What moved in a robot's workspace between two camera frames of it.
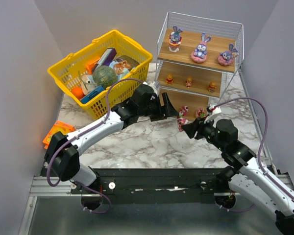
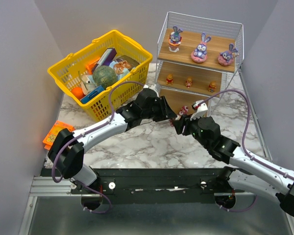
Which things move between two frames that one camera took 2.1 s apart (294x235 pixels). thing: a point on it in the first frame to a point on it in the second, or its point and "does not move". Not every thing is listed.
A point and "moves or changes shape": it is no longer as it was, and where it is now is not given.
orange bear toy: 212,87 does not move
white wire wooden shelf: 198,59 does not move
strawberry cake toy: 181,121 moves or changes shape
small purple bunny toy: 175,39 does not move
